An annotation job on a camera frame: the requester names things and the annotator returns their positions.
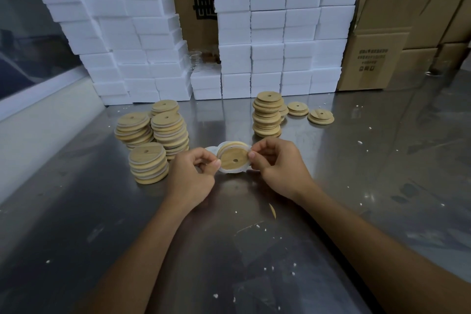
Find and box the person's left hand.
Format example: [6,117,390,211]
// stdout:
[166,147,222,212]

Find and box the person's right hand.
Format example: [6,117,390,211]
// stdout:
[248,137,316,203]

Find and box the white silicone seal ring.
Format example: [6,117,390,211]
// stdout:
[204,140,254,174]

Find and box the round bamboo lid with hole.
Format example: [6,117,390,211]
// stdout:
[216,141,252,171]

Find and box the person's left forearm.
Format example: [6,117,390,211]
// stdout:
[75,194,196,314]

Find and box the person's right forearm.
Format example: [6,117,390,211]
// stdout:
[292,182,471,314]

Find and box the stack of bamboo lids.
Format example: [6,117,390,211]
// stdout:
[150,99,180,116]
[150,111,190,161]
[114,111,154,150]
[252,91,285,139]
[128,142,170,185]

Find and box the loose bamboo lid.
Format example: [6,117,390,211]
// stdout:
[287,101,310,117]
[307,108,335,126]

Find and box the tall stack of white foam boxes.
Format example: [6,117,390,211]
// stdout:
[190,0,371,101]

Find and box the stepped stack of white foam boxes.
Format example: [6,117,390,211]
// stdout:
[12,0,194,107]

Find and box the small plain cardboard box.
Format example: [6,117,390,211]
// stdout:
[386,47,439,91]
[433,42,470,72]

